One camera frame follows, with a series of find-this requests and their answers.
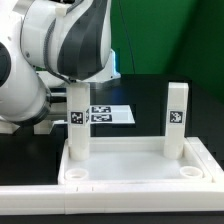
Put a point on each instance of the white desk top tray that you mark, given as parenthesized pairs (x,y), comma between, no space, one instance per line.
(132,160)

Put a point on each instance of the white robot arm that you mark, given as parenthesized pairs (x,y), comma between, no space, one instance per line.
(71,39)

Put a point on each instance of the fiducial marker sheet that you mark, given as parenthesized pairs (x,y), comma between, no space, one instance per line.
(97,114)

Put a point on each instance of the white L-shaped obstacle fence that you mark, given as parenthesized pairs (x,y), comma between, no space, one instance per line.
(119,198)

